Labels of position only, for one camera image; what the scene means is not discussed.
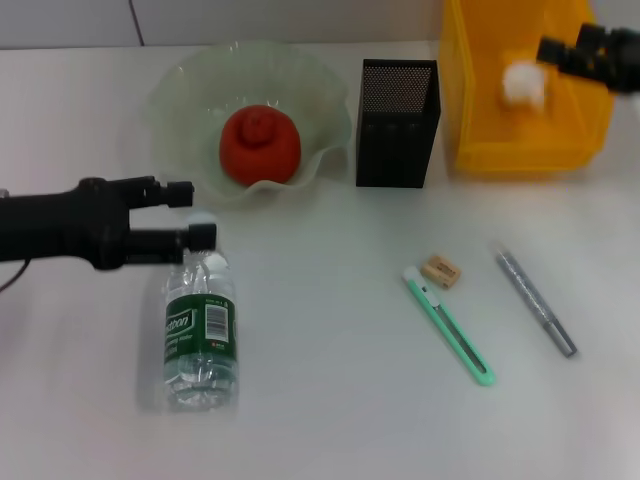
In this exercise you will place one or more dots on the silver pen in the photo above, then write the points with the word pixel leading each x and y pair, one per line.
pixel 535 300

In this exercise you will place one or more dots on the black mesh pen holder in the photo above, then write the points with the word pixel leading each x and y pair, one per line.
pixel 395 150

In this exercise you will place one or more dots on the beige eraser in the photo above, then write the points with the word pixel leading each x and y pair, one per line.
pixel 440 271

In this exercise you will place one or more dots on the green wavy glass fruit bowl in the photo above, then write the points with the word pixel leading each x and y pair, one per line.
pixel 190 125

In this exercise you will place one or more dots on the green utility knife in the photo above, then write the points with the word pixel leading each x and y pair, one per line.
pixel 440 315

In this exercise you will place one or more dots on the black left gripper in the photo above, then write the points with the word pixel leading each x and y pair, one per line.
pixel 60 225

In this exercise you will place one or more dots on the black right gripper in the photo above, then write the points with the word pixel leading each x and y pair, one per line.
pixel 625 60

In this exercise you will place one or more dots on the red-orange fruit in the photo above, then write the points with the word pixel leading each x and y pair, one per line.
pixel 260 150

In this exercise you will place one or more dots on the yellow plastic bin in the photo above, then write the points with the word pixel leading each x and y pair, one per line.
pixel 500 140

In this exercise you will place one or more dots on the clear water bottle green label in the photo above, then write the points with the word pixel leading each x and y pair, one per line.
pixel 200 350

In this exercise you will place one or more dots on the white paper ball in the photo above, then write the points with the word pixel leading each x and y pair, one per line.
pixel 522 82

